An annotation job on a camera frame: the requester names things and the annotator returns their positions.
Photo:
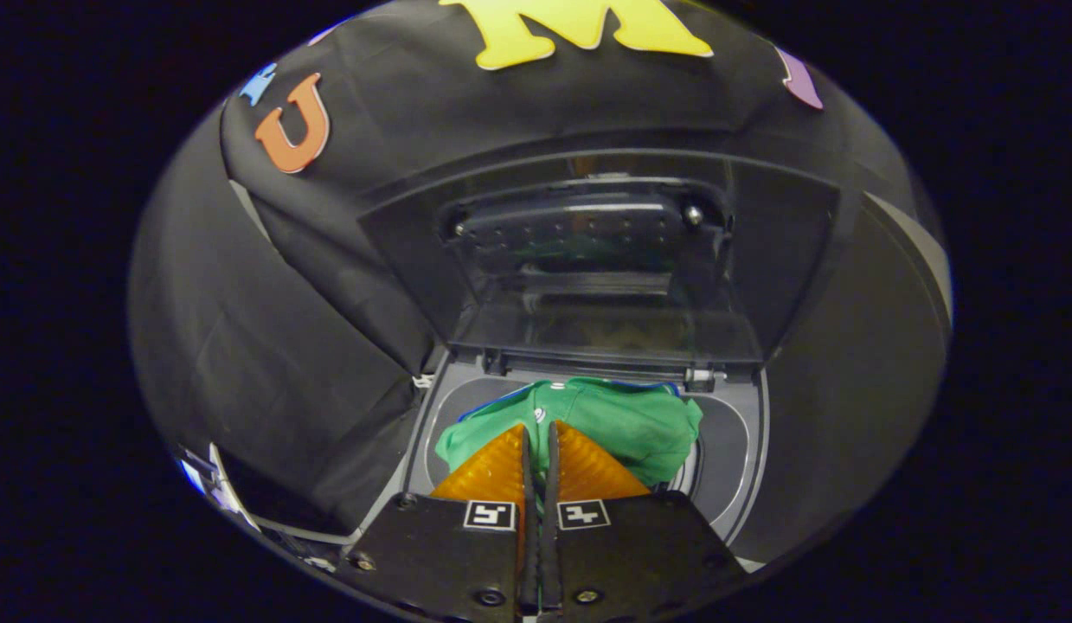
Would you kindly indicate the green polo shirt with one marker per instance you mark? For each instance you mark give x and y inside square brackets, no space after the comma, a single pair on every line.
[631,424]

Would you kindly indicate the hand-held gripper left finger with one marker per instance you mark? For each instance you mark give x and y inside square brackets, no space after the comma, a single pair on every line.
[440,554]

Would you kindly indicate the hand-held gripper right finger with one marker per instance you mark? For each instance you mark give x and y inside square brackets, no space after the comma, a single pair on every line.
[639,545]

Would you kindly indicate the transparent washing machine lid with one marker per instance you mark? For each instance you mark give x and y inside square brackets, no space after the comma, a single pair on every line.
[605,294]

